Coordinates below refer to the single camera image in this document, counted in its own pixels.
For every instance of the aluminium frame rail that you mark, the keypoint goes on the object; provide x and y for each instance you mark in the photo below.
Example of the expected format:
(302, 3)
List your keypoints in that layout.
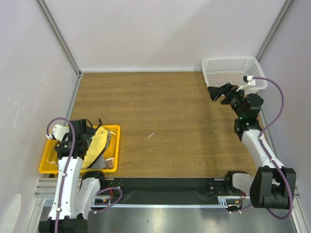
(57, 34)

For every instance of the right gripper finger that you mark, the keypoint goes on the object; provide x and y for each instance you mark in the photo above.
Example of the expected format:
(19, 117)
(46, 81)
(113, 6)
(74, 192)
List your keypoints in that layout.
(215, 96)
(218, 90)

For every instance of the yellow plastic bin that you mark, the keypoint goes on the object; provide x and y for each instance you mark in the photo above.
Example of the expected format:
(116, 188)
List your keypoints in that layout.
(106, 145)

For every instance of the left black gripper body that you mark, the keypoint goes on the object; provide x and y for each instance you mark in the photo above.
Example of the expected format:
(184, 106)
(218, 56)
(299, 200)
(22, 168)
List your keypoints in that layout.
(89, 135)

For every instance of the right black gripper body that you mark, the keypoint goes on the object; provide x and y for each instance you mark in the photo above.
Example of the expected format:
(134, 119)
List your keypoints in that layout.
(227, 94)

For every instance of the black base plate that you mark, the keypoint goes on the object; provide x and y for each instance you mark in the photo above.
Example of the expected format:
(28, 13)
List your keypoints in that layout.
(171, 191)

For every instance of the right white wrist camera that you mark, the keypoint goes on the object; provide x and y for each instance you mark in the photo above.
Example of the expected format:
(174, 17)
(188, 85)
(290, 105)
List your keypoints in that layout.
(249, 83)

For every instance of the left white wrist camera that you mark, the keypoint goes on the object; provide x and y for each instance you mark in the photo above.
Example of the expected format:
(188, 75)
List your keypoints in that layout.
(58, 132)

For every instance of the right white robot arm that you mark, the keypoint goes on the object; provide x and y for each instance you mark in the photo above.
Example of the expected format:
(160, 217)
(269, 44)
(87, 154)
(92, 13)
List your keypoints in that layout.
(273, 185)

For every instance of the brown towel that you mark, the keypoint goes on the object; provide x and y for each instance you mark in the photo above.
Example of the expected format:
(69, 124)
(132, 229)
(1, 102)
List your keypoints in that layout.
(110, 163)

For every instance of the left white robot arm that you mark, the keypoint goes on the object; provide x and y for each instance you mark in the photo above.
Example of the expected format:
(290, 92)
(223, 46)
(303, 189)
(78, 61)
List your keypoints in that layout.
(74, 194)

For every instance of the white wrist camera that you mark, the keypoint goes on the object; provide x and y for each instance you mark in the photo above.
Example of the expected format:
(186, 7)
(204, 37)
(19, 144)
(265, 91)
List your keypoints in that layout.
(249, 83)
(58, 132)

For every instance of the yellow towel black trim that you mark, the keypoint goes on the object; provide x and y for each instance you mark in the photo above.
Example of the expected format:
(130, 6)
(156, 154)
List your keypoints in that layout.
(96, 148)

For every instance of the grey towel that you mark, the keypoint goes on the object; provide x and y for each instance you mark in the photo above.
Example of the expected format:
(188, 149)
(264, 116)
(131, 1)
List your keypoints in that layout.
(102, 162)

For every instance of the white perforated basket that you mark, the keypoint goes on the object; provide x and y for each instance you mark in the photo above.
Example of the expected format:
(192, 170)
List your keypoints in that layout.
(219, 71)

